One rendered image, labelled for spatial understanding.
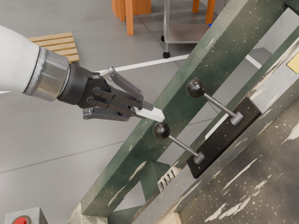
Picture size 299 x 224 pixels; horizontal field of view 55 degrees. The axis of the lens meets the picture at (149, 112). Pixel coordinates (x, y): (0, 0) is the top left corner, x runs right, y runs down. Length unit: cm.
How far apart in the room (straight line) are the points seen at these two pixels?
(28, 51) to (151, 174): 56
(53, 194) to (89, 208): 126
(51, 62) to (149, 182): 53
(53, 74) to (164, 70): 300
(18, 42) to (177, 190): 45
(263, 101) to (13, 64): 44
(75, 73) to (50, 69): 5
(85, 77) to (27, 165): 208
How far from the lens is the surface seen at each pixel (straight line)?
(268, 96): 58
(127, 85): 57
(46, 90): 52
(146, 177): 94
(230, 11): 74
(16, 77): 51
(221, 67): 78
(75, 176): 239
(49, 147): 266
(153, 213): 75
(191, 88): 55
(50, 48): 392
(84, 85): 54
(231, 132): 59
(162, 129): 59
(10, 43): 51
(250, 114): 57
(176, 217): 73
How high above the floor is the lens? 186
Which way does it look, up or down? 41 degrees down
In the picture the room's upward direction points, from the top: straight up
